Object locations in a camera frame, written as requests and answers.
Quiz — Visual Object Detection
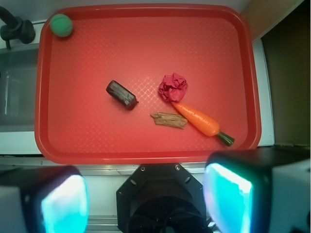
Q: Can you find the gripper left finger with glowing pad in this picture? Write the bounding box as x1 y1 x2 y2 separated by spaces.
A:
0 166 89 233

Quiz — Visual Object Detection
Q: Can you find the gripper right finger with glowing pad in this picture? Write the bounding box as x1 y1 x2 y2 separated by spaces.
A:
203 146 311 233

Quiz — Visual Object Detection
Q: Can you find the orange toy carrot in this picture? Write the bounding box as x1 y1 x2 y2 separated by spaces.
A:
171 101 235 147

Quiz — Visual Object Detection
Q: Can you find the brown wood piece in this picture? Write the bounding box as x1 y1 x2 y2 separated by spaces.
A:
150 112 188 129

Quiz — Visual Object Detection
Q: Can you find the red plastic tray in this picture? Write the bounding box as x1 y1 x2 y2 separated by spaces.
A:
35 4 261 165

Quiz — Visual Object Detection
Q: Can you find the metal sink basin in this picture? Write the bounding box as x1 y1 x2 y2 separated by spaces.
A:
0 48 38 133

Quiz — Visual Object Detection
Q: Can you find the crumpled red paper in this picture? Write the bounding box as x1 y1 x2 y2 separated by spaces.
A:
158 73 188 102

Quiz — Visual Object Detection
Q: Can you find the green ball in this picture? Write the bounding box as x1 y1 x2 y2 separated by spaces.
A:
50 14 73 37

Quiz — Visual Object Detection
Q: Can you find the black octagonal mount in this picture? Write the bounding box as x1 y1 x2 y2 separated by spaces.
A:
116 164 212 233

